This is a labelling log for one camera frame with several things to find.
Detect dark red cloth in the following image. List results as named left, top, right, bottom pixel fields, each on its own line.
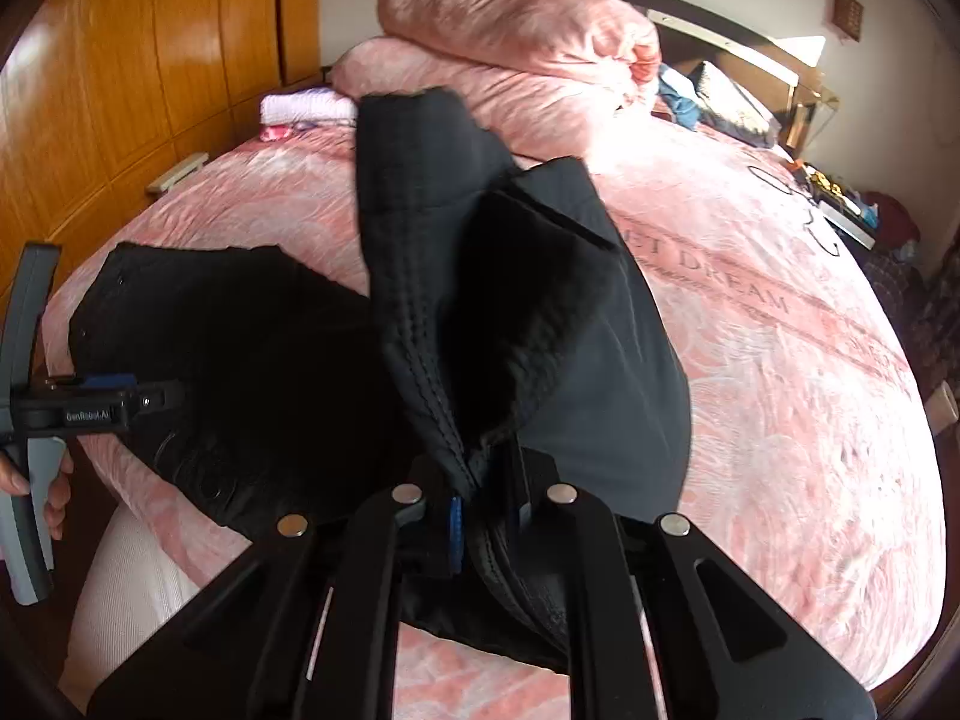
left=862, top=191, right=920, bottom=245

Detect thin black cable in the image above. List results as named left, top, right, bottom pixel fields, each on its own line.
left=750, top=161, right=845, bottom=256

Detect pink folded duvet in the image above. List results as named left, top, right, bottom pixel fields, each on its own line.
left=330, top=0, right=665, bottom=166

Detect dark bed headboard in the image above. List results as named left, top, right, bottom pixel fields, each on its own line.
left=442, top=0, right=845, bottom=158

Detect dark patterned cloth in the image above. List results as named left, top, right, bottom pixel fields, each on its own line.
left=862, top=240, right=960, bottom=361

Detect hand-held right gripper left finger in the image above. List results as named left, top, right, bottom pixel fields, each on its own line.
left=86, top=486, right=464, bottom=720

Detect white rectangular block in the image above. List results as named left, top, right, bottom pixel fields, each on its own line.
left=146, top=152, right=209, bottom=196

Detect person's left hand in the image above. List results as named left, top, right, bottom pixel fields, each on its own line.
left=0, top=454, right=74, bottom=541

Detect black quilted pants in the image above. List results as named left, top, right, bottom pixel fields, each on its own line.
left=67, top=86, right=691, bottom=672

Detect pink printed bedcover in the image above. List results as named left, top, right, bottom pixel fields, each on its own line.
left=41, top=116, right=947, bottom=720

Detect blue crumpled cloth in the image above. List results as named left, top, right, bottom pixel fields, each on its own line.
left=660, top=64, right=702, bottom=128

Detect white pink folded towel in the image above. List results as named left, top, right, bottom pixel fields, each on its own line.
left=259, top=88, right=359, bottom=143

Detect wooden wardrobe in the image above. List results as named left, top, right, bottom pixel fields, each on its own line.
left=0, top=0, right=323, bottom=331

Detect dark patterned pillow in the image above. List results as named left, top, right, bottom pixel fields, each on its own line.
left=686, top=60, right=781, bottom=147

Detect small white box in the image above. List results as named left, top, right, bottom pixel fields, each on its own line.
left=924, top=382, right=960, bottom=428

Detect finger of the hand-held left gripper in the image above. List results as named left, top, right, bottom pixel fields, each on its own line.
left=75, top=373, right=186, bottom=415

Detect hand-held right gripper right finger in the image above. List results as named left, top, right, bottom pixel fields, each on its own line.
left=506, top=456, right=878, bottom=720

